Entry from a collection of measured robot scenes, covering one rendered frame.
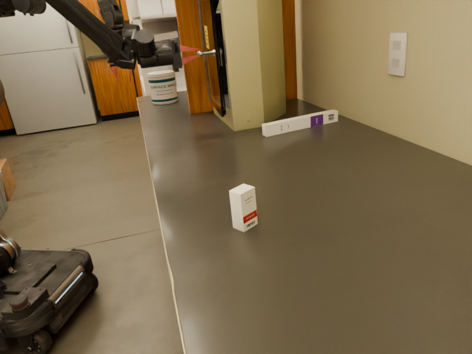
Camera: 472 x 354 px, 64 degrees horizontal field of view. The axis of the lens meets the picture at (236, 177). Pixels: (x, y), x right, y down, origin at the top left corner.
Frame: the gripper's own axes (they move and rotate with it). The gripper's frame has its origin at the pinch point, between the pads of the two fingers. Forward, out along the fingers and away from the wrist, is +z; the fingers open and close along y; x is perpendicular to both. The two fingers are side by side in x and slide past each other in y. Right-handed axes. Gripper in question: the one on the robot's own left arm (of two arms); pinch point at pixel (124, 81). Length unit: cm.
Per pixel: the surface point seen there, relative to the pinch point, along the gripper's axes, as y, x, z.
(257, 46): 44, -46, -11
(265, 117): 45, -46, 12
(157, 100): 13.1, 21.8, 13.8
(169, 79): 20.3, 21.3, 4.4
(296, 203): 31, -104, 15
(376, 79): 77, -63, 1
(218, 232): 13, -109, 15
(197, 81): 29.0, -9.1, 2.7
